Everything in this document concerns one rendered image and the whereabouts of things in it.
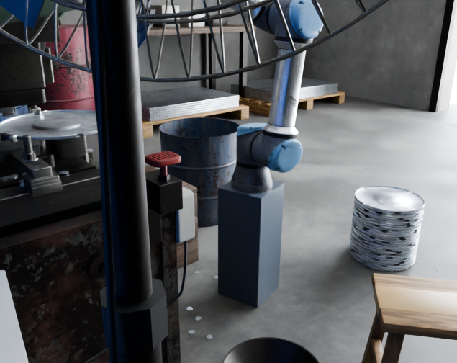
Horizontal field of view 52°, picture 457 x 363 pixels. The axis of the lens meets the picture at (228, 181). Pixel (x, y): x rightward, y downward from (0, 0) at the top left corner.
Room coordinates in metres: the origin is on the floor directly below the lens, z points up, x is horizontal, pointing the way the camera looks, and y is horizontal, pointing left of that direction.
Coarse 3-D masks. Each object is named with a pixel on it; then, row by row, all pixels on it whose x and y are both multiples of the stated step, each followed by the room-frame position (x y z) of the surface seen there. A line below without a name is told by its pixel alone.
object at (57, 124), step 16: (48, 112) 1.29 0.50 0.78; (64, 112) 1.30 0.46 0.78; (80, 112) 1.30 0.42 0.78; (0, 128) 1.12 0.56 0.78; (16, 128) 1.12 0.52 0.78; (32, 128) 1.12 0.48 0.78; (48, 128) 1.10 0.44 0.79; (64, 128) 1.11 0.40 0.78; (80, 128) 1.12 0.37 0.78; (96, 128) 1.12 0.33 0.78
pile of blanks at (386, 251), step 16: (368, 208) 1.79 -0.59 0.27; (352, 224) 1.90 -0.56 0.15; (368, 224) 1.80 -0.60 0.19; (384, 224) 1.75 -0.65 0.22; (400, 224) 1.74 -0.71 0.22; (416, 224) 1.77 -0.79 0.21; (352, 240) 1.89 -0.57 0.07; (368, 240) 1.78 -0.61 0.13; (384, 240) 1.75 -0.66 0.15; (400, 240) 1.74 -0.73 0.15; (416, 240) 1.78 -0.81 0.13; (352, 256) 1.85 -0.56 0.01; (368, 256) 1.78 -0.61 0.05; (384, 256) 1.76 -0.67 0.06; (400, 256) 1.74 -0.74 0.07
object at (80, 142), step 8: (48, 144) 1.16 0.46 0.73; (56, 144) 1.11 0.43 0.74; (64, 144) 1.12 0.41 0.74; (72, 144) 1.13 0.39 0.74; (80, 144) 1.15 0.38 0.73; (56, 152) 1.12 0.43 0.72; (64, 152) 1.12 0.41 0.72; (72, 152) 1.13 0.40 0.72; (80, 152) 1.14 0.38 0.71; (88, 160) 1.16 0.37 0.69
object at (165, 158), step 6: (150, 156) 0.97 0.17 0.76; (156, 156) 0.97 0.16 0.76; (162, 156) 0.97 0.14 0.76; (168, 156) 0.97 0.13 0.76; (174, 156) 0.97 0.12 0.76; (180, 156) 0.98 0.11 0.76; (150, 162) 0.95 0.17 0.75; (156, 162) 0.94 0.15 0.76; (162, 162) 0.94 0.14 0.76; (168, 162) 0.95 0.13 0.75; (174, 162) 0.96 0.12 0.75; (162, 168) 0.97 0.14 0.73; (162, 174) 0.97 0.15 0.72
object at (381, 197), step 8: (360, 192) 1.95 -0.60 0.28; (368, 192) 1.95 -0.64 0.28; (376, 192) 1.95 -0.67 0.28; (384, 192) 1.94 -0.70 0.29; (392, 192) 1.95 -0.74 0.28; (400, 192) 1.95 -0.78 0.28; (360, 200) 1.86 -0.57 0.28; (368, 200) 1.86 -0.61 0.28; (376, 200) 1.86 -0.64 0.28; (384, 200) 1.85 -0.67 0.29; (392, 200) 1.85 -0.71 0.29; (400, 200) 1.85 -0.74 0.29; (408, 200) 1.86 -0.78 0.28; (416, 200) 1.86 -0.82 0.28; (424, 200) 1.85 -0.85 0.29; (376, 208) 1.77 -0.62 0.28; (384, 208) 1.78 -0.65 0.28; (392, 208) 1.78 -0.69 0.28; (400, 208) 1.78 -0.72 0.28; (408, 208) 1.78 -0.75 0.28; (416, 208) 1.78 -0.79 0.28
